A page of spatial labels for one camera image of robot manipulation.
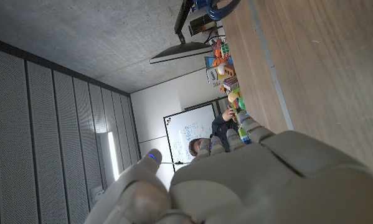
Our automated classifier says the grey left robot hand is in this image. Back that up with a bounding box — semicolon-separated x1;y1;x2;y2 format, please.
83;111;373;224

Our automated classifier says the person in dark polo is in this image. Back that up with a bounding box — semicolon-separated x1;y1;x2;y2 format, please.
188;105;240;157

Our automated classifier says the yellow ball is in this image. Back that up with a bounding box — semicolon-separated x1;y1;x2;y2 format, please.
227;91;241;104

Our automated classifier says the wooden block with holes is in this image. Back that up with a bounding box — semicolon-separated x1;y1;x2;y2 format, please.
223;64;237;78

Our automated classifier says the white carton box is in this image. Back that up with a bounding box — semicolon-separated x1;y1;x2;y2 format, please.
205;66;228;88

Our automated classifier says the white ball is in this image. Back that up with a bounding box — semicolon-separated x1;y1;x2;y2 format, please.
217;62;229;76

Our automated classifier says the orange ball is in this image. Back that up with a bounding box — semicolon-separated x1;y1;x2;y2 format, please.
211;56;228;68

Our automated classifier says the colourful puzzle cube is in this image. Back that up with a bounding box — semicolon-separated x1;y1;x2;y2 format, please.
220;42;232;60

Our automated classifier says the black computer monitor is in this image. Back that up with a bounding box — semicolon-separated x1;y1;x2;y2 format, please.
149;0;214;65

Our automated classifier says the whiteboard with black frame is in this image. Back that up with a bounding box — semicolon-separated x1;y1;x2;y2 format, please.
163;102;217;172

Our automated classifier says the blue cable loop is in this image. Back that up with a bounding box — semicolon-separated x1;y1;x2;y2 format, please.
206;0;242;21

